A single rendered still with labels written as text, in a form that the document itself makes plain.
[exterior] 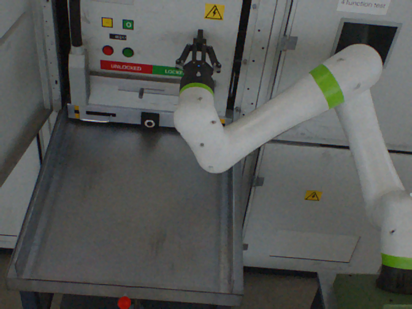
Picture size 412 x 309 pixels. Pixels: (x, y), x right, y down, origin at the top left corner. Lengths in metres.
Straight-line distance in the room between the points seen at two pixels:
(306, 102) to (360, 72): 0.15
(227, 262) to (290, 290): 1.06
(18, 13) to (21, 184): 0.79
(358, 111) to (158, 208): 0.64
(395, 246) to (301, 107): 0.42
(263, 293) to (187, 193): 0.96
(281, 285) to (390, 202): 1.19
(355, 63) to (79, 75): 0.78
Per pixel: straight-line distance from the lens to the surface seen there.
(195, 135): 1.47
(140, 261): 1.67
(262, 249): 2.57
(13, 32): 1.78
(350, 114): 1.75
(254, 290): 2.68
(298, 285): 2.73
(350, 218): 2.45
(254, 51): 1.90
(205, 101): 1.47
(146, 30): 1.81
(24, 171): 2.34
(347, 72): 1.57
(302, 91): 1.55
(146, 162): 1.92
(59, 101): 2.09
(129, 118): 2.01
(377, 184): 1.76
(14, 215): 2.54
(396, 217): 1.61
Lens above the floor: 2.20
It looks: 44 degrees down
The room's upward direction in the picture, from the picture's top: 8 degrees clockwise
